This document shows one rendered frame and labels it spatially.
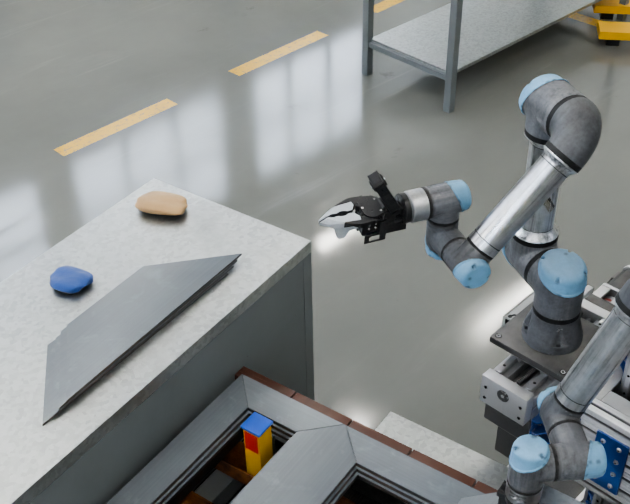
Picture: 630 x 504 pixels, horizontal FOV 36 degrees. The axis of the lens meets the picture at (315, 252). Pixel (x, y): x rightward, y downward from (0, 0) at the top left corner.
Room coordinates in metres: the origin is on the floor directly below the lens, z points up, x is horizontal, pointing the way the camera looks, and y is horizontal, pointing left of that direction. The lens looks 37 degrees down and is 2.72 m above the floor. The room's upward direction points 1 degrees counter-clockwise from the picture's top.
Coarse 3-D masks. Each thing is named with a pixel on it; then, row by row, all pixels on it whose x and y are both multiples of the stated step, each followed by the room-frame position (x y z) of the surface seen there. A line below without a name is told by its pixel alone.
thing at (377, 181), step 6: (372, 174) 1.81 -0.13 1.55; (378, 174) 1.81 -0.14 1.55; (372, 180) 1.80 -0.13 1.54; (378, 180) 1.79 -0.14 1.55; (384, 180) 1.80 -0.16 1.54; (372, 186) 1.80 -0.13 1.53; (378, 186) 1.79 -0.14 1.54; (384, 186) 1.79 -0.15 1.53; (378, 192) 1.79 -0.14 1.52; (384, 192) 1.79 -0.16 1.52; (390, 192) 1.80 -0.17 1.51; (384, 198) 1.80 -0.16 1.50; (390, 198) 1.80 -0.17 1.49; (390, 204) 1.81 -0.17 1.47; (396, 204) 1.82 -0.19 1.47; (390, 210) 1.81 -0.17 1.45
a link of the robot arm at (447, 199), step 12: (456, 180) 1.90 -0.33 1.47; (432, 192) 1.86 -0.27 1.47; (444, 192) 1.86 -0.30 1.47; (456, 192) 1.86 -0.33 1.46; (468, 192) 1.87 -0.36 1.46; (432, 204) 1.84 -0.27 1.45; (444, 204) 1.84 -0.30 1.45; (456, 204) 1.85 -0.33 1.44; (468, 204) 1.86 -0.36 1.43; (432, 216) 1.83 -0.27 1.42; (444, 216) 1.84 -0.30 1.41; (456, 216) 1.86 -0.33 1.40
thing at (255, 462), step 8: (248, 432) 1.68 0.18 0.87; (264, 432) 1.68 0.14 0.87; (264, 440) 1.68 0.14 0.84; (264, 448) 1.68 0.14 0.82; (248, 456) 1.69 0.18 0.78; (256, 456) 1.67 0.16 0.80; (264, 456) 1.68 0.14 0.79; (272, 456) 1.70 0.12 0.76; (248, 464) 1.69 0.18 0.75; (256, 464) 1.67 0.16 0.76; (264, 464) 1.68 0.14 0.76; (248, 472) 1.69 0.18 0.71; (256, 472) 1.67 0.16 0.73
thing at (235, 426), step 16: (240, 416) 1.77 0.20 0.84; (224, 432) 1.71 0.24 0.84; (272, 432) 1.73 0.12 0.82; (288, 432) 1.71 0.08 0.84; (208, 448) 1.66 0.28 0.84; (192, 464) 1.61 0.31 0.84; (176, 480) 1.56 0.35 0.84; (352, 480) 1.56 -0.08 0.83; (368, 480) 1.56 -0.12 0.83; (384, 480) 1.55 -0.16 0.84; (160, 496) 1.51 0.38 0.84; (336, 496) 1.52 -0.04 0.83; (400, 496) 1.51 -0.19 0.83; (416, 496) 1.50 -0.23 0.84
